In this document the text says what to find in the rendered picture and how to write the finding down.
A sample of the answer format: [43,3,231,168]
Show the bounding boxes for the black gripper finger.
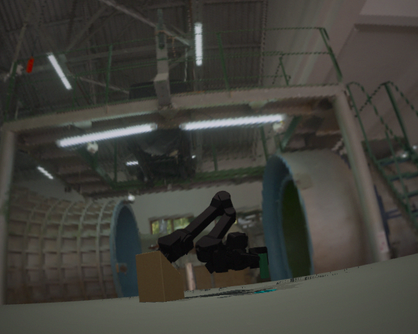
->
[248,247,259,269]
[233,249,260,271]

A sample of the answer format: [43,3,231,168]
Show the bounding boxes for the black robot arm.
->
[157,191,249,274]

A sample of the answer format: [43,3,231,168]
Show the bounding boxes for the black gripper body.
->
[213,247,268,273]

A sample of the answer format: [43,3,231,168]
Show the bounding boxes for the dark green rectangular post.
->
[258,254,269,278]

